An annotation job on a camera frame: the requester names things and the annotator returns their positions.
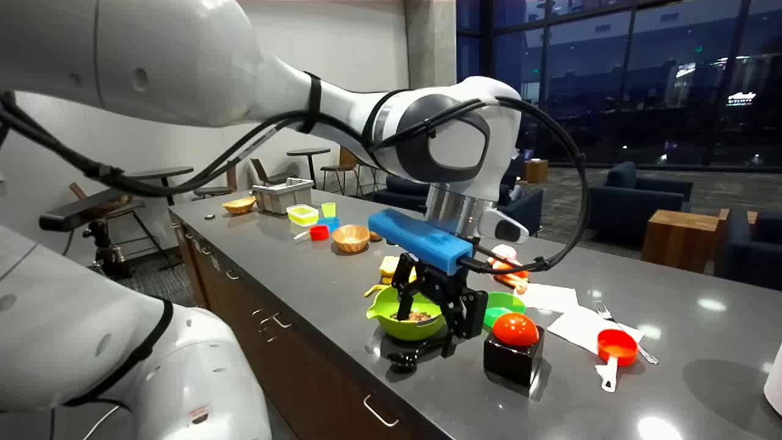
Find brown dry bean mix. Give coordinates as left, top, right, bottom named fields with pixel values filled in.
left=390, top=303, right=437, bottom=325

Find dark blue armchair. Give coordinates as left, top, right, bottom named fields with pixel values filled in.
left=586, top=160, right=698, bottom=246

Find white cylinder roll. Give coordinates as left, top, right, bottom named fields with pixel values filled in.
left=762, top=342, right=782, bottom=419

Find red toy tomato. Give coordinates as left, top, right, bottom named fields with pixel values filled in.
left=489, top=310, right=542, bottom=352

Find pink orange plush toy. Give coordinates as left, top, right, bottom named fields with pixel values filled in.
left=487, top=242, right=534, bottom=299

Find yellow plastic container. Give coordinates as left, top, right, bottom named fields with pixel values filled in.
left=286, top=203, right=324, bottom=230

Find white paper sheet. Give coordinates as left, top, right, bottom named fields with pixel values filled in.
left=546, top=303, right=647, bottom=361
left=520, top=282, right=581, bottom=318

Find toy bread bun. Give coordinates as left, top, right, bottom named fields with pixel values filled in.
left=223, top=194, right=259, bottom=218

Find wooden cafe chair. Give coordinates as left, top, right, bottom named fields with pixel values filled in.
left=247, top=158, right=283, bottom=189
left=319, top=144, right=362, bottom=194

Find silver drawer handle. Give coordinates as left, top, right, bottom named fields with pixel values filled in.
left=359, top=391, right=403, bottom=431
left=259, top=308, right=294, bottom=332

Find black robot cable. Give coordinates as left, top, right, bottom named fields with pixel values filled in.
left=0, top=89, right=591, bottom=276

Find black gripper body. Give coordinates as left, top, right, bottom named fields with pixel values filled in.
left=396, top=254, right=485, bottom=321

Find lime green plastic bowl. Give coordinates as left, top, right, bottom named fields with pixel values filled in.
left=364, top=286, right=451, bottom=342

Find tall round cafe table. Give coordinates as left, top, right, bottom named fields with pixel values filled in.
left=286, top=148, right=333, bottom=186

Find silver metal loaf tin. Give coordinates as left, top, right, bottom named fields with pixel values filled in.
left=252, top=177, right=315, bottom=218

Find tan wicker basket bowl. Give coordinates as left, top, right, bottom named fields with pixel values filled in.
left=330, top=224, right=374, bottom=257

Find small green plastic bowl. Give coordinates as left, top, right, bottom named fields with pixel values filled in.
left=483, top=291, right=529, bottom=332

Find dark glass window wall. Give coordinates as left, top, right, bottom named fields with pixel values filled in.
left=456, top=0, right=782, bottom=170

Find wooden cube side table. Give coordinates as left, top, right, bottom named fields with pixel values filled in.
left=641, top=209, right=734, bottom=274

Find black square block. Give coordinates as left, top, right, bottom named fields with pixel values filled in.
left=483, top=336, right=549, bottom=391

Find red measuring cup white handle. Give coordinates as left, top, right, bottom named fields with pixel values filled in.
left=595, top=328, right=644, bottom=396
left=292, top=226, right=333, bottom=246

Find small wooden box table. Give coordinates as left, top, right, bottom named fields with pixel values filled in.
left=524, top=158, right=551, bottom=186

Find dark wood counter cabinet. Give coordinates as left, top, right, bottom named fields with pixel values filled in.
left=168, top=216, right=425, bottom=440

